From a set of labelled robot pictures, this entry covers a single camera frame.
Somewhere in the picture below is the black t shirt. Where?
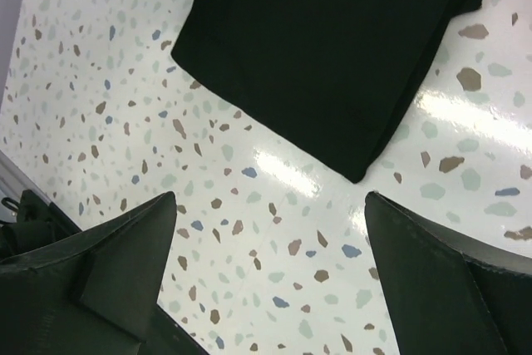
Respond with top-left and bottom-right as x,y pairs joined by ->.
171,0 -> 482,183

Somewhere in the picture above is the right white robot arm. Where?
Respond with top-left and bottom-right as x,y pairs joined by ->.
1,190 -> 531,354

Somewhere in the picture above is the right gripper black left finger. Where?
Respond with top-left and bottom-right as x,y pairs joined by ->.
0,190 -> 178,355

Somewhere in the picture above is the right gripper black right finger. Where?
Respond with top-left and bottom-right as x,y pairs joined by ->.
364,191 -> 531,354

